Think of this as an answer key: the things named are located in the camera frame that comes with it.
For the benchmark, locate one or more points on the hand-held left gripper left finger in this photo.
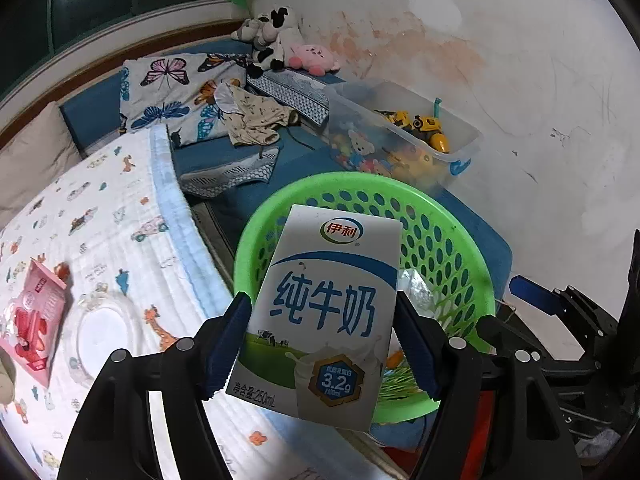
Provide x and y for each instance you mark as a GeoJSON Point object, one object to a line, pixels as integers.
{"type": "Point", "coordinates": [227, 345]}

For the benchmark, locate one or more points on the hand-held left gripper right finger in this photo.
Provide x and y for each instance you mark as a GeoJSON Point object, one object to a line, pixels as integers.
{"type": "Point", "coordinates": [417, 345]}

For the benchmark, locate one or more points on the beige pillow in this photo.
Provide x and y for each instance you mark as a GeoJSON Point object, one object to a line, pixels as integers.
{"type": "Point", "coordinates": [30, 160]}

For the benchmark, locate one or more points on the black and white cow plush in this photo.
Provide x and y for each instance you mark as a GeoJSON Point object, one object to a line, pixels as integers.
{"type": "Point", "coordinates": [275, 42]}

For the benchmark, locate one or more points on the blue sofa back cushion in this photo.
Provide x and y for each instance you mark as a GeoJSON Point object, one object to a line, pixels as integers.
{"type": "Point", "coordinates": [92, 115]}

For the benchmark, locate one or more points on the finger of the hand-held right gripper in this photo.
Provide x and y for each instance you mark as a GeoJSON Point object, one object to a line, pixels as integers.
{"type": "Point", "coordinates": [492, 332]}
{"type": "Point", "coordinates": [535, 292]}

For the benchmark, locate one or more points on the pink plush toy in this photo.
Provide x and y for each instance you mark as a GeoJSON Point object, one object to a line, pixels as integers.
{"type": "Point", "coordinates": [312, 57]}

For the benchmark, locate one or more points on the blue and white patterned cloth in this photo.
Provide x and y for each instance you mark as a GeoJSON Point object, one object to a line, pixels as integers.
{"type": "Point", "coordinates": [295, 92]}

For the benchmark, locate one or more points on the grey and white plush toy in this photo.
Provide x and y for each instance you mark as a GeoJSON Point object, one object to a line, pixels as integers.
{"type": "Point", "coordinates": [247, 30]}

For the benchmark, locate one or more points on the grey patterned cloth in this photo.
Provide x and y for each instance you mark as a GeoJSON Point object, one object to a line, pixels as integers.
{"type": "Point", "coordinates": [230, 172]}

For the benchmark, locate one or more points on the cartoon printed white blanket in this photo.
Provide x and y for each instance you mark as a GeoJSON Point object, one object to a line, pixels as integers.
{"type": "Point", "coordinates": [100, 220]}

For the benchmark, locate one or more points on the pink snack packet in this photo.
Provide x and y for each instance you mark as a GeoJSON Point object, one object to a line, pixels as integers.
{"type": "Point", "coordinates": [35, 320]}

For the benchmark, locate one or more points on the green plastic basket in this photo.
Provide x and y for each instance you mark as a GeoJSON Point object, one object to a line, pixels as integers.
{"type": "Point", "coordinates": [350, 182]}

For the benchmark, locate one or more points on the large butterfly print pillow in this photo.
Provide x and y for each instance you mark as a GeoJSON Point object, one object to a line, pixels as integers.
{"type": "Point", "coordinates": [170, 90]}

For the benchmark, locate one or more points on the beige dotted garment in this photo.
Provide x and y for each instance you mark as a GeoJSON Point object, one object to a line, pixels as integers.
{"type": "Point", "coordinates": [255, 117]}

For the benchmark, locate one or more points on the small clear pudding cup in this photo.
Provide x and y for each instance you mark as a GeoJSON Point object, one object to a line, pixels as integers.
{"type": "Point", "coordinates": [105, 330]}

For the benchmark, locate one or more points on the red plastic object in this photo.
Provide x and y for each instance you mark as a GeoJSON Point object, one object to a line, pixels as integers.
{"type": "Point", "coordinates": [482, 425]}

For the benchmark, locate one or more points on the blue seat mattress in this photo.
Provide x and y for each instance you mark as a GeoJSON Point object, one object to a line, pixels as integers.
{"type": "Point", "coordinates": [310, 160]}

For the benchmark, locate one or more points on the white and blue milk carton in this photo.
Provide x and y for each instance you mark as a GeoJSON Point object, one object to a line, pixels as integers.
{"type": "Point", "coordinates": [320, 310]}

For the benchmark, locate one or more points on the yellow toy vehicle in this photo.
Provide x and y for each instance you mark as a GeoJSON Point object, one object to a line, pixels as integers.
{"type": "Point", "coordinates": [430, 130]}
{"type": "Point", "coordinates": [397, 119]}

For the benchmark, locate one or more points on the clear plastic storage box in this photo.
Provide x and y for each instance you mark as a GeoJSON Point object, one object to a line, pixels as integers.
{"type": "Point", "coordinates": [400, 165]}

